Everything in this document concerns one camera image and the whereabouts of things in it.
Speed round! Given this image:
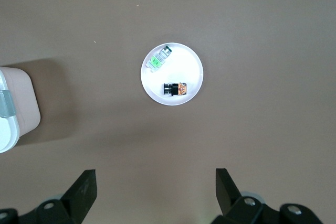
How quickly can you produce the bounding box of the orange and black push-button switch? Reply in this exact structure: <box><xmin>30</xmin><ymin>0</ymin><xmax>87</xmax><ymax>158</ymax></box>
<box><xmin>163</xmin><ymin>82</ymin><xmax>188</xmax><ymax>97</ymax></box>

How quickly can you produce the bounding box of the green and white push-button switch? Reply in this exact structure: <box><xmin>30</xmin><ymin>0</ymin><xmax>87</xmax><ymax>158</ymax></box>
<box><xmin>145</xmin><ymin>45</ymin><xmax>173</xmax><ymax>74</ymax></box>

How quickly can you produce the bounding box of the white lidded storage box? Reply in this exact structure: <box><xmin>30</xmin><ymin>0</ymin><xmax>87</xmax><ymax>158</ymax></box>
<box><xmin>0</xmin><ymin>66</ymin><xmax>41</xmax><ymax>154</ymax></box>

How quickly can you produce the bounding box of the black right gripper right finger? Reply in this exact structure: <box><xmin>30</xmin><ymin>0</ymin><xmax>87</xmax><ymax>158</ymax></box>
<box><xmin>211</xmin><ymin>167</ymin><xmax>325</xmax><ymax>224</ymax></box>

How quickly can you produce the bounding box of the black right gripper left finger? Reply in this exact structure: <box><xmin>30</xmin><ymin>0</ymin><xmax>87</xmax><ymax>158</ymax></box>
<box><xmin>0</xmin><ymin>168</ymin><xmax>97</xmax><ymax>224</ymax></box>

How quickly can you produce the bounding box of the pink round plate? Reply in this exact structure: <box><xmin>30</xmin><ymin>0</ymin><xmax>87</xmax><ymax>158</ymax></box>
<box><xmin>140</xmin><ymin>41</ymin><xmax>205</xmax><ymax>106</ymax></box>

